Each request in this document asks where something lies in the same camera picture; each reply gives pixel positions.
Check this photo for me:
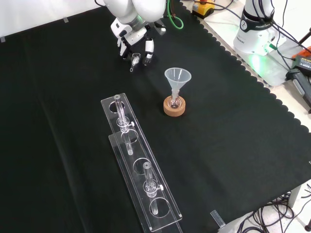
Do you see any translucent plastic funnel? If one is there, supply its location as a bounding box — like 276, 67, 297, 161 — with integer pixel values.
164, 67, 192, 98

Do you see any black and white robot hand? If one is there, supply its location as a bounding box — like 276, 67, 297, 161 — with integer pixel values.
110, 18, 155, 67

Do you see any black bench cloth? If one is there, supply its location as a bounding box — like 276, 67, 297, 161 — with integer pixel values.
0, 0, 311, 233

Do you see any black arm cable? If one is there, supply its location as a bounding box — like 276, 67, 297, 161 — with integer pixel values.
257, 0, 311, 54

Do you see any black tripod leg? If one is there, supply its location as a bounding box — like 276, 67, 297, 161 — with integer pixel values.
297, 26, 311, 49

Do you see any pale metal base board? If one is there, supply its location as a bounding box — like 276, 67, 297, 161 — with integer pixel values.
203, 14, 301, 87

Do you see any orange and black device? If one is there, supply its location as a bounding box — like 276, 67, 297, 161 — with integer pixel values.
291, 46, 311, 74

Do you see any black power unit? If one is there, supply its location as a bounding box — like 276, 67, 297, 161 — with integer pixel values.
285, 68, 311, 110

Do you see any clear acrylic funnel stand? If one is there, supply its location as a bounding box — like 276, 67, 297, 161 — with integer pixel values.
100, 92, 183, 233

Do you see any grey table leg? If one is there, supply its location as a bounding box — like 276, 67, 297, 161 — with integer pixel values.
288, 183, 303, 216

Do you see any green cable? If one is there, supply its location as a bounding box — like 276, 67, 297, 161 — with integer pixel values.
166, 0, 185, 31

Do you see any clear plastic strip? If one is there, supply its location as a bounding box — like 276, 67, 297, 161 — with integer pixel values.
209, 210, 226, 229

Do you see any yellow stop button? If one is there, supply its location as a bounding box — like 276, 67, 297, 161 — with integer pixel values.
191, 0, 216, 19

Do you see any black floor cable tangle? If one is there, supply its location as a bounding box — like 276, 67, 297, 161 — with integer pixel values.
237, 184, 311, 233

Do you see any brown cork ring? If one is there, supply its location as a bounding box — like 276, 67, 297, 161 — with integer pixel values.
163, 95, 189, 117

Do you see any small round-bottom glass flask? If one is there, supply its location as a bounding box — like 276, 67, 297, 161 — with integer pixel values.
169, 93, 183, 109

